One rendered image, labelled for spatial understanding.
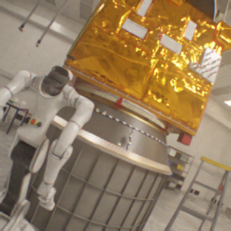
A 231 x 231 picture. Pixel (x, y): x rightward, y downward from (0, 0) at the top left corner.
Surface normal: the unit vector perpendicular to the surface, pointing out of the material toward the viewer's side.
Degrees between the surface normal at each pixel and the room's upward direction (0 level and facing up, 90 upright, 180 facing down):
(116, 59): 86
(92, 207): 90
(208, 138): 90
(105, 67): 88
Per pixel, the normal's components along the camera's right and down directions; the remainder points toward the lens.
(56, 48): 0.22, -0.04
